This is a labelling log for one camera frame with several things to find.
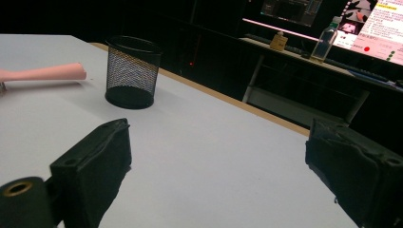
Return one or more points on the black keyboard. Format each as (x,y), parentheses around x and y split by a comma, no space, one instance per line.
(364,71)

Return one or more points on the monitor with dark screen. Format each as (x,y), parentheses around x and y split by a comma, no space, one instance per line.
(291,11)

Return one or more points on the grey metal stand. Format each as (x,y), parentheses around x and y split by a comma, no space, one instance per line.
(285,106)

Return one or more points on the small yellow bottle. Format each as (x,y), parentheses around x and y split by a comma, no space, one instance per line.
(278,41)

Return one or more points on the monitor with pink screen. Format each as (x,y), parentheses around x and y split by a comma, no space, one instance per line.
(380,31)

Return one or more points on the pink comb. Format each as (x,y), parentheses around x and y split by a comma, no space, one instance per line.
(44,73)

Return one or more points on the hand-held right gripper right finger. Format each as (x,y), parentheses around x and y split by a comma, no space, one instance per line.
(358,171)

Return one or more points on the clear plastic bottle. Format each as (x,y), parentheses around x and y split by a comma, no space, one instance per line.
(324,41)

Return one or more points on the black mesh pen holder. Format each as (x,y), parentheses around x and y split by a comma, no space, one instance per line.
(131,71)

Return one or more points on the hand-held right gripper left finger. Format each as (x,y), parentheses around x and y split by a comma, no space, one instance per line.
(92,171)

